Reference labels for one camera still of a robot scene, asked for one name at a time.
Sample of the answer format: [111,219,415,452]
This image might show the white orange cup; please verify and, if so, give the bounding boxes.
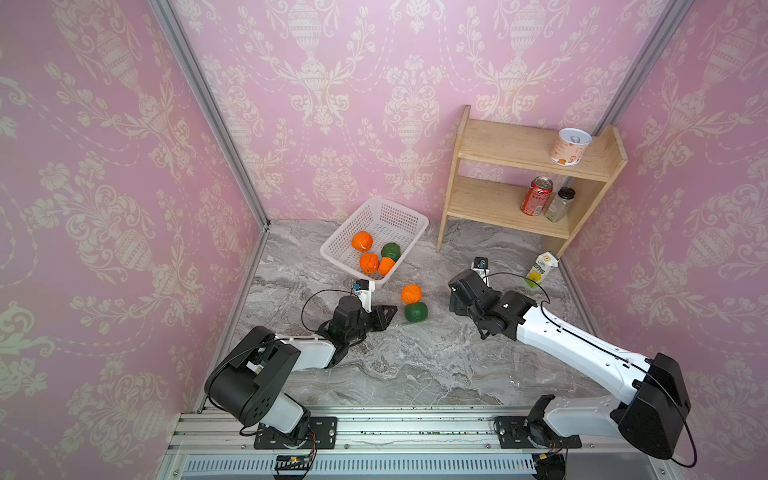
[550,128,593,167]

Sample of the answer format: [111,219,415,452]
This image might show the container green fruit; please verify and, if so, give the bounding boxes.
[381,242,402,262]
[404,302,429,323]

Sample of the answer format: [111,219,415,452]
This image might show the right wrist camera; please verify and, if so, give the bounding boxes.
[472,257,490,286]

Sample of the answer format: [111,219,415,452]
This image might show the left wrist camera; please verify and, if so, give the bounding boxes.
[352,279,376,313]

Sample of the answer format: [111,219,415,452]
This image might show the clear clamshell container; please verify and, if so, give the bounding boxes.
[393,278,445,337]

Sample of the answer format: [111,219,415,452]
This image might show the glass spice jar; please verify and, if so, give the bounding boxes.
[545,187,575,223]

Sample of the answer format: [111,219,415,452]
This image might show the white plastic basket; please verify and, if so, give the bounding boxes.
[320,197,429,286]

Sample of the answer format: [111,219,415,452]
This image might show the aluminium frame rail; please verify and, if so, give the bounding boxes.
[157,406,685,479]

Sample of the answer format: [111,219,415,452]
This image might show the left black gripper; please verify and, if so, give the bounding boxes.
[345,305,400,344]

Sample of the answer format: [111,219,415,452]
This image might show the green white juice carton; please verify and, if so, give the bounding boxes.
[526,252,559,288]

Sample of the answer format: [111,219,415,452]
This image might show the peeled orange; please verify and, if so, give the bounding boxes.
[359,252,380,276]
[350,231,373,252]

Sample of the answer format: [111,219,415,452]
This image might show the wooden shelf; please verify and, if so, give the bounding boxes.
[436,105,629,258]

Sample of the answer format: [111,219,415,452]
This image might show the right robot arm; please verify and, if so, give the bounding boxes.
[448,270,691,460]

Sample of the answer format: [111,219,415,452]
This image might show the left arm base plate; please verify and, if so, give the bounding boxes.
[253,416,338,450]

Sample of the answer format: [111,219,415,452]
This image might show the container orange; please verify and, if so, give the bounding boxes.
[401,284,423,305]
[378,256,396,277]

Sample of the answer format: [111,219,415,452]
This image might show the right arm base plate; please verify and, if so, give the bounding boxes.
[492,416,582,453]

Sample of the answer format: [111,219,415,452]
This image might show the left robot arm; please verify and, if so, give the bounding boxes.
[204,294,398,444]

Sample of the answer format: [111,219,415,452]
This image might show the red soda can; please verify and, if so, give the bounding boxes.
[520,176,554,216]

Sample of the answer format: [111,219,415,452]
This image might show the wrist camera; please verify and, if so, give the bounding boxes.
[472,257,490,286]
[352,279,376,313]

